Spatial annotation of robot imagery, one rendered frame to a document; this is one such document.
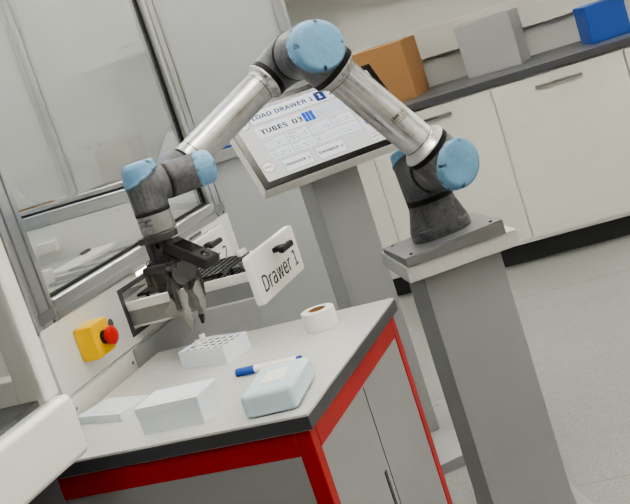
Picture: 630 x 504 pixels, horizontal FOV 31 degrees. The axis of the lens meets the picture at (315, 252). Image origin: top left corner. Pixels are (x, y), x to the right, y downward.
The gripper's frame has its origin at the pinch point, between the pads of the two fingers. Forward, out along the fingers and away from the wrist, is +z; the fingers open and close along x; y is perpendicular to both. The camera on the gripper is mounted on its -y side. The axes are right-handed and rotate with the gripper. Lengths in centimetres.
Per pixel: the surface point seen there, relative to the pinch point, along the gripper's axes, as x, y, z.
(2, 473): 76, -25, -3
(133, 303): -4.9, 21.9, -4.8
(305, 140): -103, 33, -21
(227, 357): 6.6, -10.4, 6.8
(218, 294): -10.4, 1.7, -2.1
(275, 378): 31, -42, 4
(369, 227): -115, 29, 11
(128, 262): -11.9, 26.1, -12.9
